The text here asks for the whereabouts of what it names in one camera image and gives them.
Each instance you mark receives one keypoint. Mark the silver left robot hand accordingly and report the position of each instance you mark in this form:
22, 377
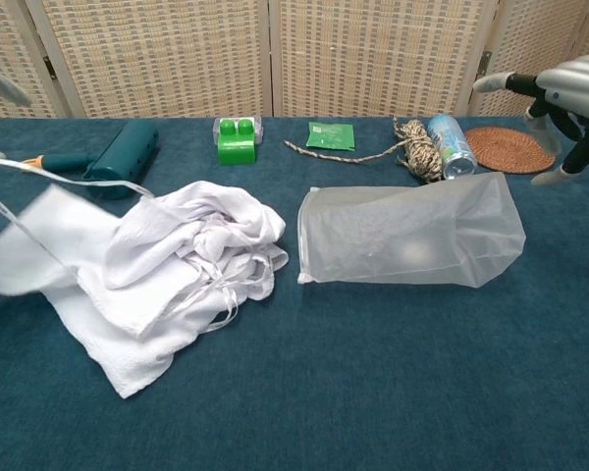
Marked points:
2, 86

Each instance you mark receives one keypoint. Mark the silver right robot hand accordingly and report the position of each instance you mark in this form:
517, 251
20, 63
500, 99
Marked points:
579, 88

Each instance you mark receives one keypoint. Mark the frosted plastic zip bag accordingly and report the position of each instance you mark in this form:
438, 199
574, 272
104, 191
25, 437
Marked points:
397, 235

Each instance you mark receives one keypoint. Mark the white clothes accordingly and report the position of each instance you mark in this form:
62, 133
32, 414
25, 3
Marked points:
167, 255

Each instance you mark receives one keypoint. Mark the round woven rattan coaster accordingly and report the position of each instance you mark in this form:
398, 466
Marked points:
510, 149

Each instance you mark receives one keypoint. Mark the teal lint roller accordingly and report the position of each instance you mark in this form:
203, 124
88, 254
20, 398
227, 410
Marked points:
123, 152

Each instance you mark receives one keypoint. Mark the light blue drink can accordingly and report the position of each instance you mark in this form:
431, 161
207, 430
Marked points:
451, 147

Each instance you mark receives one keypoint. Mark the woven rattan folding screen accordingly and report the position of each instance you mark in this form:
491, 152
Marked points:
176, 59

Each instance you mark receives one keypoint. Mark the green toy building block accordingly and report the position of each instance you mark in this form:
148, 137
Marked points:
235, 152

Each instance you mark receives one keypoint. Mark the green foil sachet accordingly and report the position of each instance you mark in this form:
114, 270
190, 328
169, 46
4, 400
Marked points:
331, 136

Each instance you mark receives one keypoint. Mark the small clear plastic box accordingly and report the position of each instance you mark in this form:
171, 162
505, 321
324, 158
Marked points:
261, 131

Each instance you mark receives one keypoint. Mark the blue carpet table surface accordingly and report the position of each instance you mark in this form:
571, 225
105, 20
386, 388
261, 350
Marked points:
324, 392

